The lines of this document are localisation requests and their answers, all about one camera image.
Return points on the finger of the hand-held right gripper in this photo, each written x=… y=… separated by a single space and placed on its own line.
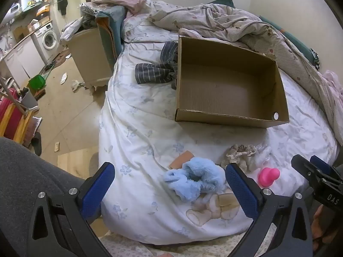
x=325 y=167
x=308 y=170

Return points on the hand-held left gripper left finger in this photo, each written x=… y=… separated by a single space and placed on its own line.
x=97 y=190

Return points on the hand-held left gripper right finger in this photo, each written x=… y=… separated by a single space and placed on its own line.
x=242 y=190

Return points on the pink rubber toy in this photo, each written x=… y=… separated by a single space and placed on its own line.
x=268 y=178

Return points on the beige lace cloth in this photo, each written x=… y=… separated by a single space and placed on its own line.
x=238 y=155

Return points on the cardboard box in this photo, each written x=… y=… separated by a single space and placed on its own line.
x=227 y=91

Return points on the person's right hand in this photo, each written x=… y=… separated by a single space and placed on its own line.
x=325 y=226

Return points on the light wooden board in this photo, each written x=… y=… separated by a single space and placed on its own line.
x=77 y=163

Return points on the white lace scrunchie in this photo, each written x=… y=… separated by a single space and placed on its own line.
x=259 y=147

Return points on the bed with white floral sheet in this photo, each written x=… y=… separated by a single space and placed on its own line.
x=139 y=139

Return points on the person's left leg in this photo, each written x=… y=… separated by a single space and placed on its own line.
x=29 y=176

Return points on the dark slipper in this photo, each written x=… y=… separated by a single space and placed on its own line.
x=36 y=146

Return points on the pale pink cloth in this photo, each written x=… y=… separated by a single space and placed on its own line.
x=333 y=88

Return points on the crumpled white tissue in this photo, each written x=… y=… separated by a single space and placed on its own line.
x=77 y=85

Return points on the grey waste bin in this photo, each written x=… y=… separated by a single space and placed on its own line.
x=28 y=99

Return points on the red suitcase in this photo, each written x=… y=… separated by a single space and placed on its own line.
x=10 y=115

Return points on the white paper scrap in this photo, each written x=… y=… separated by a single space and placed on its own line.
x=63 y=78

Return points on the beige bedside cabinet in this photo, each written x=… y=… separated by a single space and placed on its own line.
x=89 y=59

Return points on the long teal pillow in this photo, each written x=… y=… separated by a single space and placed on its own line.
x=292 y=38

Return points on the grey striped cloth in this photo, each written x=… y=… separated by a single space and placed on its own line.
x=158 y=71

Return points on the white kitchen cabinets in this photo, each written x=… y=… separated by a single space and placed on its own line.
x=20 y=59

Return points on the beige patterned duvet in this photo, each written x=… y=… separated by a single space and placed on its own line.
x=241 y=24

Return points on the teal cushion with orange edge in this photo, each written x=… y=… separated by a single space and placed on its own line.
x=109 y=29

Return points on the white washing machine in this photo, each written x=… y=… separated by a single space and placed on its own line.
x=48 y=36

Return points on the pile of clothes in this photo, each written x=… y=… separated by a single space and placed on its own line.
x=77 y=22

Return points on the hanging dark garment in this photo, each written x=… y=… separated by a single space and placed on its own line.
x=63 y=4

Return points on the pink crumpled bedding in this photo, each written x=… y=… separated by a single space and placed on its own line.
x=120 y=1

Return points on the cluttered wall shelves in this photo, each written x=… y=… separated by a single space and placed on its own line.
x=29 y=4

